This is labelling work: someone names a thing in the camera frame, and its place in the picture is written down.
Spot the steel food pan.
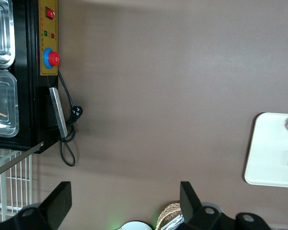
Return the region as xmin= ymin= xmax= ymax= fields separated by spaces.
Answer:
xmin=0 ymin=68 xmax=20 ymax=138
xmin=0 ymin=0 xmax=16 ymax=68

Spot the black machine with yellow panel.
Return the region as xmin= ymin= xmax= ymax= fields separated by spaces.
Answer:
xmin=0 ymin=0 xmax=61 ymax=154

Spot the light wicker basket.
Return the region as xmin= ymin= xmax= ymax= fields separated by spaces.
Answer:
xmin=157 ymin=200 xmax=182 ymax=230

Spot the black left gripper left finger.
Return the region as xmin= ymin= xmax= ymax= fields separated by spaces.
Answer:
xmin=0 ymin=181 xmax=72 ymax=230

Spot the aluminium foil container stack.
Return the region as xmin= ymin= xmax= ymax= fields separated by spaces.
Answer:
xmin=161 ymin=214 xmax=185 ymax=230

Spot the black power cable with plug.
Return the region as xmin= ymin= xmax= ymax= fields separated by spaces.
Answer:
xmin=58 ymin=70 xmax=84 ymax=167

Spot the thin metal strip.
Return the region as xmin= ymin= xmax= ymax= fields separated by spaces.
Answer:
xmin=0 ymin=141 xmax=45 ymax=181

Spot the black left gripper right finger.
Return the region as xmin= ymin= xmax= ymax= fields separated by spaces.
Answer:
xmin=180 ymin=181 xmax=236 ymax=230

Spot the beige plastic tray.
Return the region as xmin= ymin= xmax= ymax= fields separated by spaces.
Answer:
xmin=244 ymin=112 xmax=288 ymax=189

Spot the red emergency stop button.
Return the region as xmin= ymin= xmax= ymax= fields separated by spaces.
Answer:
xmin=43 ymin=47 xmax=61 ymax=69

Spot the grey metal handle bar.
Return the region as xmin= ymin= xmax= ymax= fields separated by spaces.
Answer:
xmin=48 ymin=87 xmax=68 ymax=138

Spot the white wire rack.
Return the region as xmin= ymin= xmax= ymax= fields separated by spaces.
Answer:
xmin=0 ymin=148 xmax=34 ymax=222

